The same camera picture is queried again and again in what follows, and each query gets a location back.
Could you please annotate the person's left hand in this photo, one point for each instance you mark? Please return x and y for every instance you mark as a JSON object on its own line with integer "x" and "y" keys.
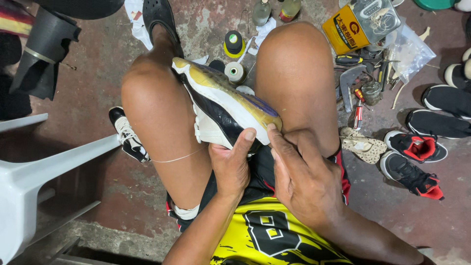
{"x": 230, "y": 173}

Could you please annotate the person's right hand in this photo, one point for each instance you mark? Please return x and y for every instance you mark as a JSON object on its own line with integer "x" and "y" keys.
{"x": 309, "y": 184}

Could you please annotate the person's right fingers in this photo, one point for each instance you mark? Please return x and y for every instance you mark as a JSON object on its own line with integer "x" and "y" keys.
{"x": 281, "y": 143}

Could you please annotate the white yellow black sneaker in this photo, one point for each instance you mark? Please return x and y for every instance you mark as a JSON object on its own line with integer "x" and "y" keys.
{"x": 224, "y": 99}

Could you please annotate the black red shorts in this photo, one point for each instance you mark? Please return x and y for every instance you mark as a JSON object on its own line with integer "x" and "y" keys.
{"x": 259, "y": 176}

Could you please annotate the round white cap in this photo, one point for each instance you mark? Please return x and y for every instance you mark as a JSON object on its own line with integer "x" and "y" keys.
{"x": 245, "y": 90}

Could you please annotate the person's right leg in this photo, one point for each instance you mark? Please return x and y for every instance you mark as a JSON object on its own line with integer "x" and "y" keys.
{"x": 298, "y": 81}

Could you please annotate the person's leg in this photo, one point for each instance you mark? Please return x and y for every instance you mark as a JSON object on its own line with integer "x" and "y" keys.
{"x": 298, "y": 81}
{"x": 162, "y": 117}

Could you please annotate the beige woven sandal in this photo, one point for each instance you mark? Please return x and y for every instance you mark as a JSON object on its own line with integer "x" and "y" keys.
{"x": 362, "y": 147}

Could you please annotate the white thread spool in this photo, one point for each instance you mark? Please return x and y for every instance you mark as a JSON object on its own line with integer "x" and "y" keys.
{"x": 234, "y": 71}

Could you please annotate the metal cobbler knife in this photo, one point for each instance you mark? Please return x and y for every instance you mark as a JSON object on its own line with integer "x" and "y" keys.
{"x": 347, "y": 83}

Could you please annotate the yellow black jersey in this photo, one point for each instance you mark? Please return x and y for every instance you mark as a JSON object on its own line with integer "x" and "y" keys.
{"x": 272, "y": 235}

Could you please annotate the small black spool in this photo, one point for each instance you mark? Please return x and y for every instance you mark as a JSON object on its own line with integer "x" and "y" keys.
{"x": 217, "y": 65}

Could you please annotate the thin white thread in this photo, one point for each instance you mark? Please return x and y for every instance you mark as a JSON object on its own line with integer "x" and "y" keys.
{"x": 180, "y": 158}

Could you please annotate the small glass jar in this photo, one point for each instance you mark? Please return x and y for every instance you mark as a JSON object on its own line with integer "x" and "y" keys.
{"x": 372, "y": 94}

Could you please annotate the black yellow screwdriver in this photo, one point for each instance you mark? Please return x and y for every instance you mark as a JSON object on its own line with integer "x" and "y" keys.
{"x": 347, "y": 60}

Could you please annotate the white cloth strip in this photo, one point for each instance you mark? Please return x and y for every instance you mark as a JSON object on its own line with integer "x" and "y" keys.
{"x": 263, "y": 35}

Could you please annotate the black thread spool yellow base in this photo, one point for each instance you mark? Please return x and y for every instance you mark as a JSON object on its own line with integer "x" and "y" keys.
{"x": 234, "y": 43}

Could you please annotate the person's left leg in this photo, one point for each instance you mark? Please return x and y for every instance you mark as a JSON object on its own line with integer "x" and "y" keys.
{"x": 162, "y": 117}

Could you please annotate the heap of small hand tools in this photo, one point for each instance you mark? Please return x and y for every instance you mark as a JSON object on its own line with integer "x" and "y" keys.
{"x": 384, "y": 71}

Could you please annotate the black red sneaker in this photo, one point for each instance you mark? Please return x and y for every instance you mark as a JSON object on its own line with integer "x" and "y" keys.
{"x": 408, "y": 173}
{"x": 415, "y": 147}

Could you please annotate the clear glass bottle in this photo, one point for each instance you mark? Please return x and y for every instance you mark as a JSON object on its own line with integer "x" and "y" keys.
{"x": 261, "y": 13}

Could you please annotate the bottle with yellow liquid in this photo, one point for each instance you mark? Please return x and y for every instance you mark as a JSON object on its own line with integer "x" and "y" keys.
{"x": 289, "y": 9}

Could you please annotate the yellow metal glue can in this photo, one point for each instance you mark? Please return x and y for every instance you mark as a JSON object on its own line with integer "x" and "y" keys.
{"x": 353, "y": 27}

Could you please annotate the black white laced sneaker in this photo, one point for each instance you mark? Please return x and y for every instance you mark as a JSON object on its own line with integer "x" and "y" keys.
{"x": 127, "y": 134}

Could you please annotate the black knit sneaker white sole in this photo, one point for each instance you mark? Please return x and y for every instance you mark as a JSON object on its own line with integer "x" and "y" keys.
{"x": 447, "y": 99}
{"x": 438, "y": 123}

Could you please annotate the clear plastic bag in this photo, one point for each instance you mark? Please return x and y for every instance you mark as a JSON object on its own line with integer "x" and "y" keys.
{"x": 412, "y": 53}

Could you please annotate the black clog sandal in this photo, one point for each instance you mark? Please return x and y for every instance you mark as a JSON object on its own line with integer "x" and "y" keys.
{"x": 159, "y": 16}

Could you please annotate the white crumpled cloth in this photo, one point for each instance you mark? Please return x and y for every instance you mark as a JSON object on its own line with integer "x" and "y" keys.
{"x": 138, "y": 25}

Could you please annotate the black shoe white toe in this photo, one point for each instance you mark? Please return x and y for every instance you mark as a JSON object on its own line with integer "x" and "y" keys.
{"x": 458, "y": 75}

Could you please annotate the green plastic basin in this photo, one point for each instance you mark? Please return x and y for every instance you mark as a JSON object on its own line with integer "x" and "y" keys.
{"x": 434, "y": 3}

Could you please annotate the white plastic chair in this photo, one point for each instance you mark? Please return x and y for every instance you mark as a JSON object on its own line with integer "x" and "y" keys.
{"x": 33, "y": 184}

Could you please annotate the black rubber sheet roll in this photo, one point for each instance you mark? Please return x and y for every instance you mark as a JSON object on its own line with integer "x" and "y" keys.
{"x": 44, "y": 55}

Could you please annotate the black bag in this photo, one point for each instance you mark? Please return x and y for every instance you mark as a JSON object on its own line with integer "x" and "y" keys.
{"x": 13, "y": 81}

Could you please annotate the striped cloth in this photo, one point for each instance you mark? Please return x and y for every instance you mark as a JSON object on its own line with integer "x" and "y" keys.
{"x": 14, "y": 18}

